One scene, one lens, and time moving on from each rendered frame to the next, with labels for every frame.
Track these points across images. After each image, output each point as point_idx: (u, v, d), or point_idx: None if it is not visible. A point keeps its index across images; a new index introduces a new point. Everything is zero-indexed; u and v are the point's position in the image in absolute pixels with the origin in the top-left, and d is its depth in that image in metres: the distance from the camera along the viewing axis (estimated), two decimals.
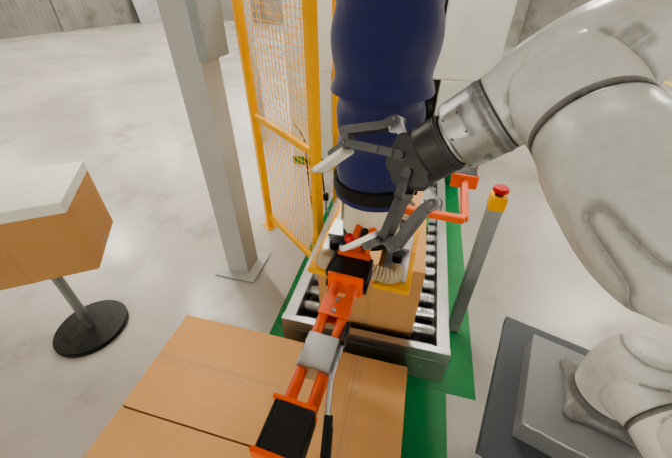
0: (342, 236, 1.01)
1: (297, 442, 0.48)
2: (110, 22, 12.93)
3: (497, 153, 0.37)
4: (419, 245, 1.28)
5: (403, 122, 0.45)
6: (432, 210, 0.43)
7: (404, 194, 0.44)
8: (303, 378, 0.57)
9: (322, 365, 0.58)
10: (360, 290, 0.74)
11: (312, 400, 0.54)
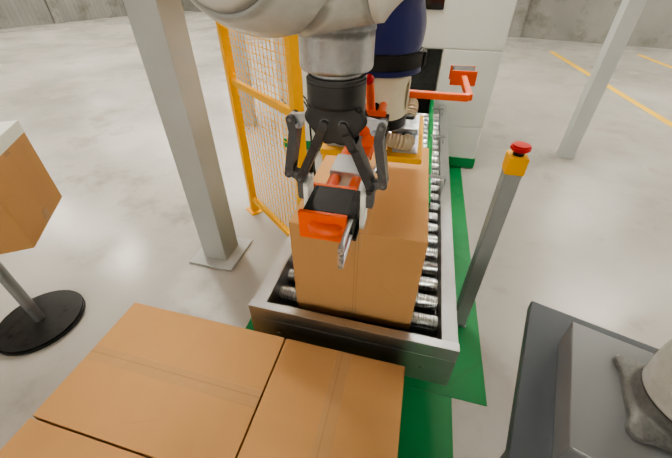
0: None
1: (344, 205, 0.49)
2: (103, 14, 12.65)
3: None
4: (419, 211, 1.00)
5: (379, 122, 0.42)
6: (289, 124, 0.46)
7: None
8: (338, 181, 0.59)
9: (356, 170, 0.60)
10: None
11: None
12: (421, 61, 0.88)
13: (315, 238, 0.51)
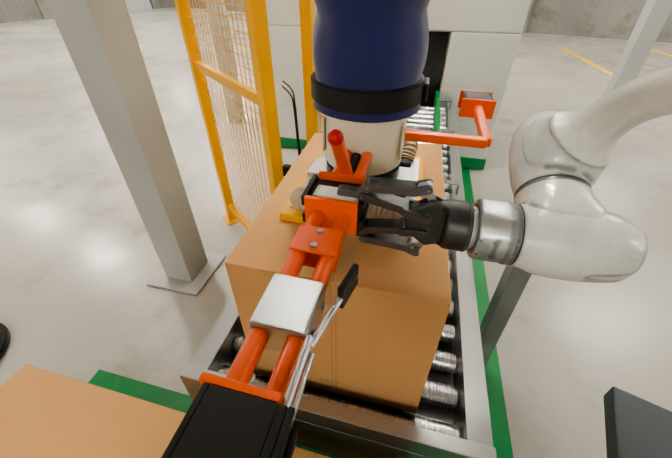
0: None
1: None
2: None
3: None
4: (433, 243, 0.64)
5: (432, 187, 0.47)
6: (408, 246, 0.54)
7: (403, 234, 0.51)
8: (261, 347, 0.32)
9: (295, 324, 0.33)
10: (354, 222, 0.49)
11: (276, 383, 0.29)
12: (420, 97, 0.61)
13: None
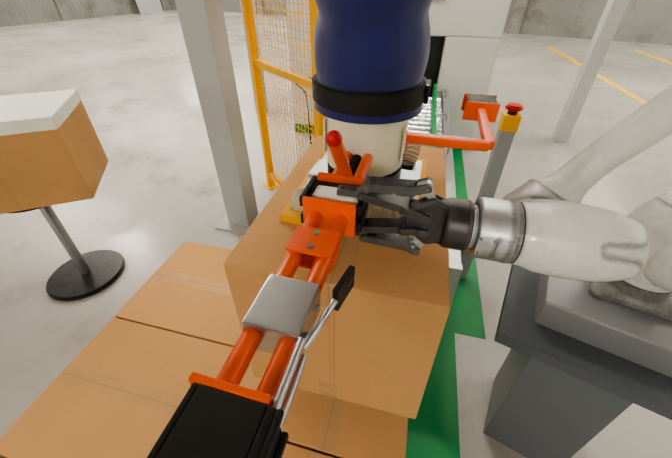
0: None
1: None
2: (109, 12, 12.86)
3: None
4: (434, 246, 0.63)
5: (432, 185, 0.46)
6: (409, 246, 0.54)
7: (404, 233, 0.50)
8: (253, 348, 0.32)
9: (288, 325, 0.33)
10: (352, 224, 0.49)
11: (266, 385, 0.28)
12: (421, 99, 0.61)
13: None
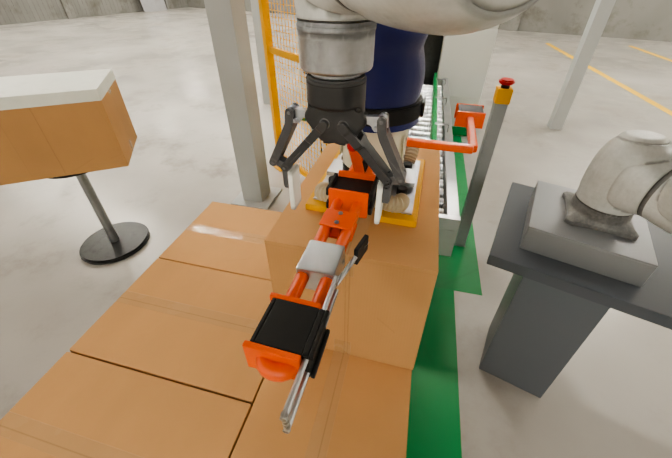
0: None
1: (300, 336, 0.40)
2: (113, 10, 13.03)
3: None
4: (427, 228, 0.81)
5: (378, 116, 0.42)
6: (287, 116, 0.45)
7: None
8: (304, 283, 0.50)
9: (326, 269, 0.50)
10: (365, 208, 0.67)
11: (316, 301, 0.46)
12: (418, 113, 0.78)
13: None
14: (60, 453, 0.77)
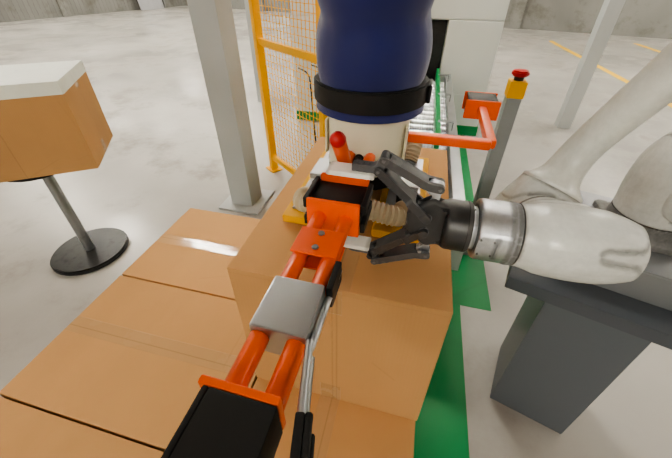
0: None
1: None
2: (110, 8, 12.86)
3: None
4: (436, 250, 0.64)
5: (442, 188, 0.46)
6: (420, 252, 0.54)
7: (409, 241, 0.51)
8: (261, 350, 0.32)
9: (295, 327, 0.33)
10: (356, 224, 0.49)
11: (275, 387, 0.29)
12: (424, 98, 0.61)
13: None
14: None
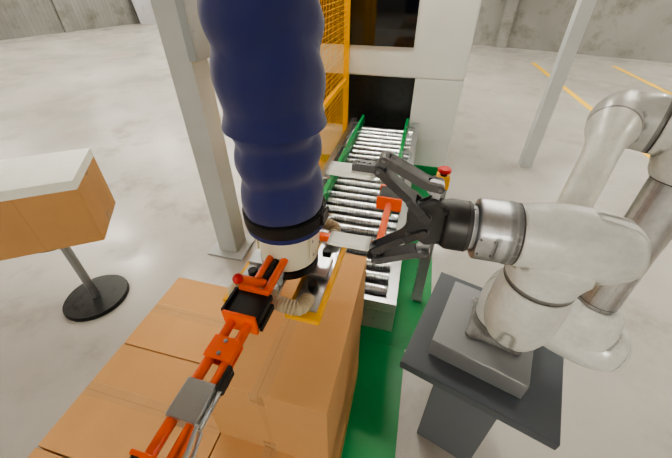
0: (262, 264, 1.01)
1: None
2: (110, 22, 13.19)
3: None
4: (331, 361, 0.97)
5: (442, 187, 0.46)
6: (420, 252, 0.54)
7: (409, 241, 0.51)
8: (170, 429, 0.57)
9: (190, 415, 0.58)
10: (255, 328, 0.74)
11: (171, 455, 0.54)
12: (318, 224, 0.86)
13: None
14: None
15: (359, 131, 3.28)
